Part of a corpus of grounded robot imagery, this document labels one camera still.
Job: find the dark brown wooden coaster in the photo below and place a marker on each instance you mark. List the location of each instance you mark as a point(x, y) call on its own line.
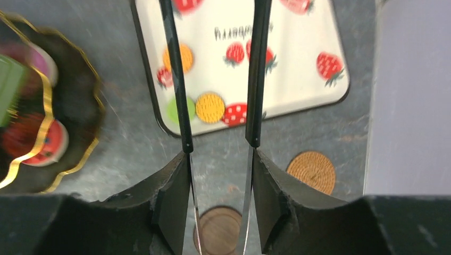
point(220, 227)

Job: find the cream strawberry serving tray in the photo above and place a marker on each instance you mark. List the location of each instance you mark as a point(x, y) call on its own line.
point(305, 64)

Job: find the pink frosted toy donut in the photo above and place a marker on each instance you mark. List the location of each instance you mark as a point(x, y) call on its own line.
point(37, 57)

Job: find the red strawberry toy tart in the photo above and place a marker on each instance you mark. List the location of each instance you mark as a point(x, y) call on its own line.
point(20, 137)

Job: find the orange toy macaron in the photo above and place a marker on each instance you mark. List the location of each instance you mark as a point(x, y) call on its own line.
point(210, 107)
point(187, 58)

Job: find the green toy macaron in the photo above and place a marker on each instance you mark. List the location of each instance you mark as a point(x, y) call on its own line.
point(172, 111)

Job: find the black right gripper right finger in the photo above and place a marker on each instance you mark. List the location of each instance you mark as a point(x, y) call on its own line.
point(294, 218)

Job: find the green toy cake roll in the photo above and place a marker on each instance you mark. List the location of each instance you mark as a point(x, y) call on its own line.
point(13, 75)

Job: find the woven rattan coaster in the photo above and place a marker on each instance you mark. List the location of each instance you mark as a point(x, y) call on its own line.
point(314, 169)

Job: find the three-tier black gold cake stand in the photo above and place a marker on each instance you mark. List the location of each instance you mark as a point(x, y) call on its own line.
point(74, 102)

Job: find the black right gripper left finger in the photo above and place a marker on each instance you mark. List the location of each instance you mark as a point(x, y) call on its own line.
point(147, 218)

